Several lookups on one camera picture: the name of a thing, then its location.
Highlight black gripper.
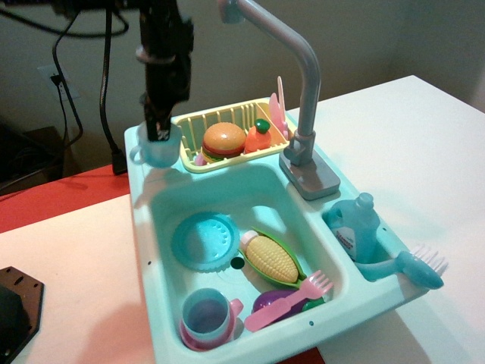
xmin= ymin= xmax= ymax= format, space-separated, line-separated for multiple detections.
xmin=136 ymin=45 xmax=192 ymax=142

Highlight light blue toy cup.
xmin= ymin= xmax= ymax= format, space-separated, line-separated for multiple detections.
xmin=129 ymin=122 xmax=182 ymax=168

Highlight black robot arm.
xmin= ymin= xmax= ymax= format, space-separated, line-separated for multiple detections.
xmin=53 ymin=1 xmax=194 ymax=142

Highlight teal toy sink unit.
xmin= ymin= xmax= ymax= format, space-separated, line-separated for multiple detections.
xmin=124 ymin=108 xmax=426 ymax=364

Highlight blue cup in sink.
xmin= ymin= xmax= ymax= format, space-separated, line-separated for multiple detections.
xmin=182 ymin=288 xmax=230 ymax=343

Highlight pink toy saucer cup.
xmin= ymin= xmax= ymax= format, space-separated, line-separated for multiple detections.
xmin=179 ymin=299 xmax=243 ymax=351

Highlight toy hamburger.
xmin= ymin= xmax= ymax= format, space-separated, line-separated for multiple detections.
xmin=202 ymin=122 xmax=246 ymax=162

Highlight yellow dish rack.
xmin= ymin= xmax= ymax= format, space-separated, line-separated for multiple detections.
xmin=173 ymin=98 xmax=289 ymax=174

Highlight orange toy fruit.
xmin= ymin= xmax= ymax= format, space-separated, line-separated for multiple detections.
xmin=245 ymin=118 xmax=271 ymax=154

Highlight red mat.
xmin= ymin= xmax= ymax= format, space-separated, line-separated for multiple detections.
xmin=1 ymin=165 xmax=130 ymax=233

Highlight pink toy utensil in rack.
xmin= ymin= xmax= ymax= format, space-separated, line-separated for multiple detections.
xmin=268 ymin=76 xmax=289 ymax=140

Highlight teal toy plate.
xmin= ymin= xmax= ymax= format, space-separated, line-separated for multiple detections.
xmin=171 ymin=212 xmax=239 ymax=272

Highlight grey toy faucet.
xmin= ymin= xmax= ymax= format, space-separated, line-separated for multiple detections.
xmin=217 ymin=1 xmax=340 ymax=200

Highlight toy corn cob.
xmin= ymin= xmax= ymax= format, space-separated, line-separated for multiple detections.
xmin=239 ymin=230 xmax=307 ymax=288

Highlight purple toy eggplant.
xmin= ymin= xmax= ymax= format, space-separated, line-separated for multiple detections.
xmin=252 ymin=289 xmax=325 ymax=315

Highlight blue toy soap bottle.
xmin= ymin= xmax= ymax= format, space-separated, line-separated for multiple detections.
xmin=324 ymin=193 xmax=380 ymax=264

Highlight pink toy fork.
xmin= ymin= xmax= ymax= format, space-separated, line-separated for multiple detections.
xmin=244 ymin=270 xmax=333 ymax=332

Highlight blue toy dish brush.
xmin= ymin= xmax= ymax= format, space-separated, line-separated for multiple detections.
xmin=355 ymin=245 xmax=449 ymax=290

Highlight black braided cable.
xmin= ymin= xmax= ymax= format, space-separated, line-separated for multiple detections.
xmin=99 ymin=11 xmax=128 ymax=176

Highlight black power cord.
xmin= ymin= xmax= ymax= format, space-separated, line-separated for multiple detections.
xmin=52 ymin=14 xmax=86 ymax=152

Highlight white wall outlet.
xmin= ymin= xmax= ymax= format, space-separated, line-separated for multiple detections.
xmin=37 ymin=64 xmax=80 ymax=102

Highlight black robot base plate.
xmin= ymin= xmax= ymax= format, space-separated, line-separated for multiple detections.
xmin=1 ymin=266 xmax=45 ymax=363

